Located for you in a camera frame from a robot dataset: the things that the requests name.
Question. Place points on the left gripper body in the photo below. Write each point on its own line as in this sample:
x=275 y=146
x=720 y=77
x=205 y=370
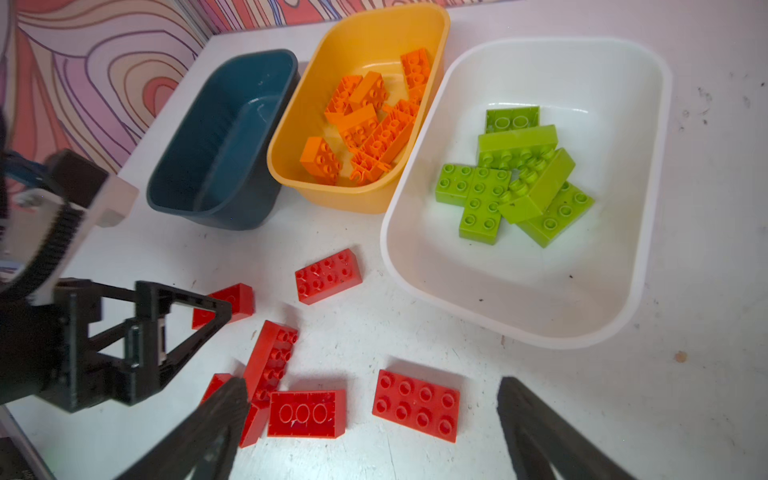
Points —
x=75 y=385

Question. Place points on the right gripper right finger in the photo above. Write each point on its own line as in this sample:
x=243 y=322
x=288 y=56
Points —
x=542 y=445

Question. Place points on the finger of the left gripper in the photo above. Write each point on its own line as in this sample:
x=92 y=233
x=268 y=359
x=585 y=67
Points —
x=167 y=328

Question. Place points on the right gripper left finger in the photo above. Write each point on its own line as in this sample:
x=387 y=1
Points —
x=204 y=445

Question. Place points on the red lego brick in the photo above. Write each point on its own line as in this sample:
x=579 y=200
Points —
x=258 y=414
x=319 y=414
x=328 y=277
x=416 y=404
x=242 y=300
x=267 y=364

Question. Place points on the small orange lego brick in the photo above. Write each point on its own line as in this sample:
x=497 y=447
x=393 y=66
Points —
x=320 y=162

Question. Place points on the orange lego chassis plate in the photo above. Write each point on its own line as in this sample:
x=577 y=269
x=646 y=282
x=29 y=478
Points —
x=378 y=152

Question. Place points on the small green lego cube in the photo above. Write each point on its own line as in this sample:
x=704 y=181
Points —
x=453 y=184

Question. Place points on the orange lego brick bottom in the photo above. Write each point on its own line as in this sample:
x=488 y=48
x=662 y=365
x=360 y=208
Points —
x=339 y=104

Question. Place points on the green lego brick top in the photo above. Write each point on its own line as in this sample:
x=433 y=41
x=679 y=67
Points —
x=509 y=149

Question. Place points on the long green lego brick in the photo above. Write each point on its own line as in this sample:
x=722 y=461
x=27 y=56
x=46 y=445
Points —
x=481 y=218

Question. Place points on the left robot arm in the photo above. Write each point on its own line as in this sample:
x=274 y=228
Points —
x=48 y=210

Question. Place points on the red lego brick bottom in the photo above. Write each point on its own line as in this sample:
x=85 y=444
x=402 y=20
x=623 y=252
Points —
x=319 y=414

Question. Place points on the dark teal plastic bin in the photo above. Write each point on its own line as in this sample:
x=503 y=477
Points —
x=214 y=171

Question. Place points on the white plastic bin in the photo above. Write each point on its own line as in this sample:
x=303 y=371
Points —
x=609 y=100

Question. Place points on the yellow plastic bin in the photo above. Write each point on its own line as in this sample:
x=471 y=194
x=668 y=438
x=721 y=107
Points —
x=368 y=41

